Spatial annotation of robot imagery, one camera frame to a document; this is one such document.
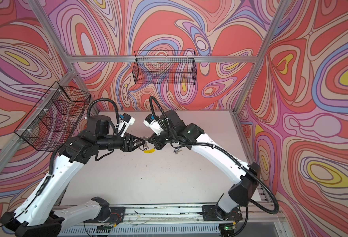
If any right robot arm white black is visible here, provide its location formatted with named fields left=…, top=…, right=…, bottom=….
left=144, top=96, right=280, bottom=220

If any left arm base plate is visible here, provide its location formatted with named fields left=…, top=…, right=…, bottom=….
left=98, top=206, right=126, bottom=224

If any black wire basket wall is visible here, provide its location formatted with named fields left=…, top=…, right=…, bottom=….
left=14, top=82, right=91, bottom=152
left=132, top=49, right=197, bottom=85

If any black wire basket back wall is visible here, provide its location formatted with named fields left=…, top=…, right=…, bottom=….
left=132, top=49, right=197, bottom=85

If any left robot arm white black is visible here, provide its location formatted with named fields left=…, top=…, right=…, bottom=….
left=0, top=99, right=145, bottom=237

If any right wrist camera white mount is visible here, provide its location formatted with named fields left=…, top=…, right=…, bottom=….
left=143, top=114, right=164, bottom=135

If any black wire basket left wall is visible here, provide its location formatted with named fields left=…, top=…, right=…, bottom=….
left=14, top=82, right=91, bottom=152

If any metal keyring disc yellow handle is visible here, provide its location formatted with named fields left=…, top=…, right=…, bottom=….
left=139, top=136, right=156, bottom=154

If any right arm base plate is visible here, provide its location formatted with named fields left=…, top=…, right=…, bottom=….
left=198, top=204, right=243, bottom=222

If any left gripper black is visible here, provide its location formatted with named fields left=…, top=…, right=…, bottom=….
left=96, top=131, right=146, bottom=153

